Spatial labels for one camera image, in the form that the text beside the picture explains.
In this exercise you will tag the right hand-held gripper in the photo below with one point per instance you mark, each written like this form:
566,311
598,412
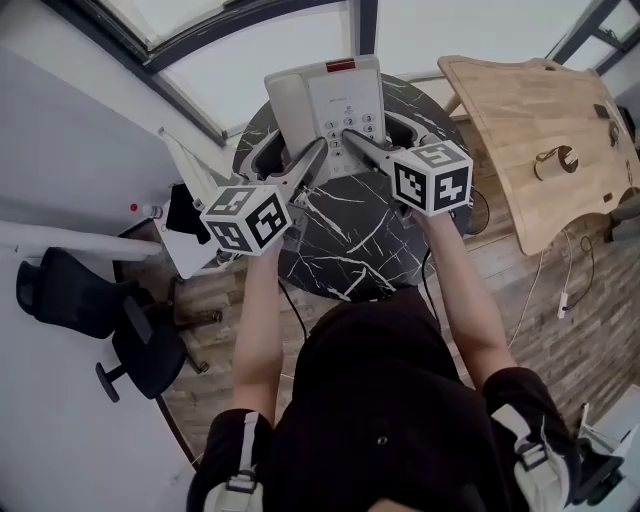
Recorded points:
435,180

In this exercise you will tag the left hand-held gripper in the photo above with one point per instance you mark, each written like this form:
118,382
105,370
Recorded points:
245,220

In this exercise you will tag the white telephone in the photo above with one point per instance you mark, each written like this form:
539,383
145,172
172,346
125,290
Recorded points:
330,95

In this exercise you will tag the person's right forearm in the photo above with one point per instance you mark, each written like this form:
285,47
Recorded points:
465,300

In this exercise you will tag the person's left forearm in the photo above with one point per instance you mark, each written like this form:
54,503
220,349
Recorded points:
260,340

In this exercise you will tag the black marble round table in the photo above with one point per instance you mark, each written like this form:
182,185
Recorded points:
350,235

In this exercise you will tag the black cloth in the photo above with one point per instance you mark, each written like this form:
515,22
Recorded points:
182,215

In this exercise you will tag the white side table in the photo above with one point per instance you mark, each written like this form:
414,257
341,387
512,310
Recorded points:
187,255

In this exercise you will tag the light wooden desk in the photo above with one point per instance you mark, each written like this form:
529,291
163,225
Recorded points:
525,110

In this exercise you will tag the clear bottle with red cap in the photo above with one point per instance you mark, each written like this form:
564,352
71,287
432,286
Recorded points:
150,211

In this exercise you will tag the small black rectangular device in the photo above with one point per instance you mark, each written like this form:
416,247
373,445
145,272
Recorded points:
602,111

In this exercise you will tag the white desk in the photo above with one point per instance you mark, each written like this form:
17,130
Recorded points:
75,240

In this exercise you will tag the white power strip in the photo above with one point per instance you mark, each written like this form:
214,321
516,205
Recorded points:
563,306

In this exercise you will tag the black office chair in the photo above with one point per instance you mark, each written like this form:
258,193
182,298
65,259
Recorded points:
70,295

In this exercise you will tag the person's black clothing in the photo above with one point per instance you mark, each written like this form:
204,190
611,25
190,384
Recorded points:
380,400

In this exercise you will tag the black window frame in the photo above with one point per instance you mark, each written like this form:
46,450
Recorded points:
190,105

